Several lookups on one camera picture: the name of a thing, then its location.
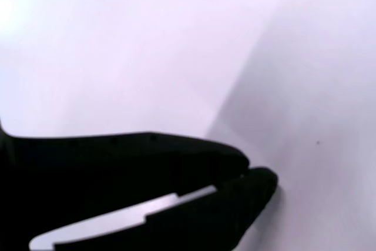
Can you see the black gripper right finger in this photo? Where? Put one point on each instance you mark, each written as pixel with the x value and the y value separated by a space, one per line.
pixel 205 224

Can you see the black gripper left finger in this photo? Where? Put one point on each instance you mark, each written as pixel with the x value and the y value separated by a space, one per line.
pixel 117 168

